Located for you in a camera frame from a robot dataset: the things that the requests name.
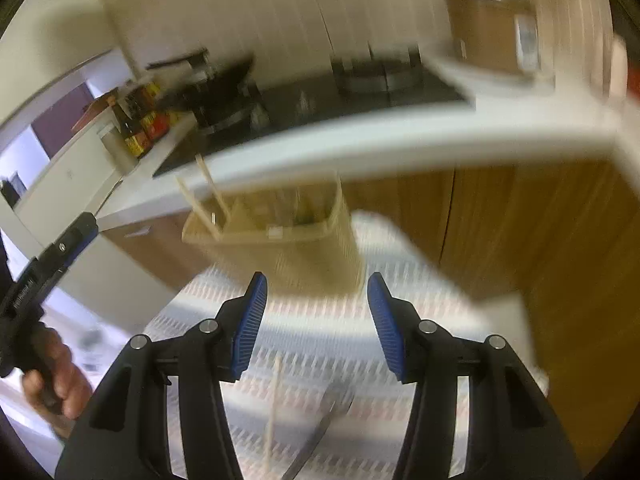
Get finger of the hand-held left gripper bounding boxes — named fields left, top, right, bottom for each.
left=30, top=211, right=99, bottom=281

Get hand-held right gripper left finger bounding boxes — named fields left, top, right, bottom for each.
left=54, top=271, right=268, bottom=480

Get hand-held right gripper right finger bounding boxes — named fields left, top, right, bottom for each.
left=366, top=272, right=583, bottom=480

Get wooden chopstick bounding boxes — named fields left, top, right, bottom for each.
left=196, top=154, right=230, bottom=223
left=176, top=176, right=222, bottom=239
left=265, top=356, right=283, bottom=476

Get beige plastic utensil basket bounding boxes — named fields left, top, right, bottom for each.
left=181, top=175, right=366, bottom=296

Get metal spoon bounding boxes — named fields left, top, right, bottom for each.
left=281, top=384, right=355, bottom=480

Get person's left hand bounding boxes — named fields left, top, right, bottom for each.
left=22, top=326, right=94, bottom=418

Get striped woven tablecloth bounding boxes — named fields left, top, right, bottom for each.
left=142, top=210, right=551, bottom=480

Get white refrigerator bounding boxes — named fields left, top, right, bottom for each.
left=0, top=110, right=126, bottom=281

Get dark sauce bottle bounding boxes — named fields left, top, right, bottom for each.
left=111, top=100, right=152, bottom=158

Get brown cardboard box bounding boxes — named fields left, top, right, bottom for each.
left=70, top=87, right=121, bottom=133

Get wooden base cabinets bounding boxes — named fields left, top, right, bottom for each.
left=97, top=160, right=640, bottom=461

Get white kitchen countertop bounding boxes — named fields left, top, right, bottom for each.
left=95, top=35, right=640, bottom=231

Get black wok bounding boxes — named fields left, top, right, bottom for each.
left=147, top=47, right=256, bottom=111

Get black glass gas stove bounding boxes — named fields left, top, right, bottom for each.
left=152, top=52, right=476, bottom=178

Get brown rice cooker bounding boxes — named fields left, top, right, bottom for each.
left=446, top=0, right=543, bottom=78

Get white kettle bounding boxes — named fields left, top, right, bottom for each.
left=607, top=35, right=631, bottom=98

